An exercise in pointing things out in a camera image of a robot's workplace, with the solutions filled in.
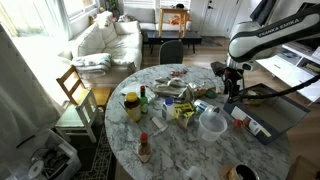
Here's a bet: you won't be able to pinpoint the dark grey chair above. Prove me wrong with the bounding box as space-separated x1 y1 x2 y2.
159 40 183 64

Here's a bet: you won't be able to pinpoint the white sofa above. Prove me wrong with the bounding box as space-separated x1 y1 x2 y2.
59 11 143 86

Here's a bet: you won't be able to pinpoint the red wrappers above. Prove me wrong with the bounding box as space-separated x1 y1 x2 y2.
170 69 188 77

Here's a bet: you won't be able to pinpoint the white paper sheet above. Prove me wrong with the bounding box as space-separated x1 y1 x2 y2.
121 82 157 101

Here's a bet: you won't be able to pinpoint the wooden side table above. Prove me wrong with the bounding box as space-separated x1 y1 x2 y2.
158 6 188 37

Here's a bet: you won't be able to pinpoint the clear plastic cup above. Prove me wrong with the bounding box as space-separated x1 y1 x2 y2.
197 112 228 142

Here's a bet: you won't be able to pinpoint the green glass bottle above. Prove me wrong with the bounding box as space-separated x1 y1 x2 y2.
140 85 148 113

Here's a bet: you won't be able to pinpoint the folded grey blanket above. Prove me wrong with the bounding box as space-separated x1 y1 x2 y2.
71 53 112 74

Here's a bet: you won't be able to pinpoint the small wooden chair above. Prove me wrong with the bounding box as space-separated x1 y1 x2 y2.
55 66 111 143

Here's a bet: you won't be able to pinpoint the white drawer cabinet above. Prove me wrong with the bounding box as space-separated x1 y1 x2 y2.
258 45 319 87

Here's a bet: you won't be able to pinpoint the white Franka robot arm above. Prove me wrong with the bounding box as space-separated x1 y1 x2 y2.
211 4 320 103

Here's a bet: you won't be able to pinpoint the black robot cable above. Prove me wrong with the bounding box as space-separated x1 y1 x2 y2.
238 73 320 101

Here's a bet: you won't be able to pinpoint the clear storage bin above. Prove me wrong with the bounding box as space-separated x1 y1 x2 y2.
0 129 82 180

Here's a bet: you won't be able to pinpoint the dark coffee table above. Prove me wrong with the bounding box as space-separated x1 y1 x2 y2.
146 31 202 52

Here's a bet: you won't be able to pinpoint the red cap sauce bottle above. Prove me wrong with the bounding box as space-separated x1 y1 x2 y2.
138 132 151 163

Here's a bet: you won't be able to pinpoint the white bottle blue cap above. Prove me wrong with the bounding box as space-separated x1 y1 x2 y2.
162 98 174 121

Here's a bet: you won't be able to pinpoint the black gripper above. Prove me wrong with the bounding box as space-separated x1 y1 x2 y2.
211 61 243 102

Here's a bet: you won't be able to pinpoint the yellow black packet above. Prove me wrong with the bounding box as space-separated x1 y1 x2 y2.
174 102 196 128

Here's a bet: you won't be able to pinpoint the dark blue cardboard box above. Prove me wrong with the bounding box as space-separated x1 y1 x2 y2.
223 96 310 145

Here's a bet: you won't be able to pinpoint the bowl in box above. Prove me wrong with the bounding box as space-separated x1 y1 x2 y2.
244 90 268 107

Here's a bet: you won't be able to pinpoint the striped crumpled cloth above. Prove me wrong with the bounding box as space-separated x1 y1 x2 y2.
150 77 195 103

